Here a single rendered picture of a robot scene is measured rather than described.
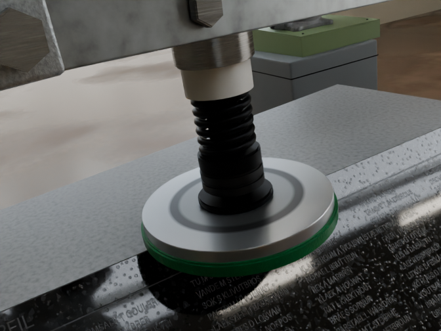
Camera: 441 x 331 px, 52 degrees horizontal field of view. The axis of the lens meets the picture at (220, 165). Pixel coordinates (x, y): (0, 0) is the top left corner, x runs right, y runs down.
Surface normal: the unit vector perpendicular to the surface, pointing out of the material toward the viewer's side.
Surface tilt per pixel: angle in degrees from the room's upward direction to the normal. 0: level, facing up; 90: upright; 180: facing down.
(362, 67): 90
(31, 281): 0
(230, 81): 90
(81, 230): 0
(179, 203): 0
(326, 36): 90
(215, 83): 90
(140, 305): 45
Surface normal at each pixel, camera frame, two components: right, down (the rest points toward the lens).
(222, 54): 0.19, 0.36
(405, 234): 0.23, -0.44
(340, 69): 0.44, 0.30
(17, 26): 0.63, 0.22
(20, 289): -0.15, -0.91
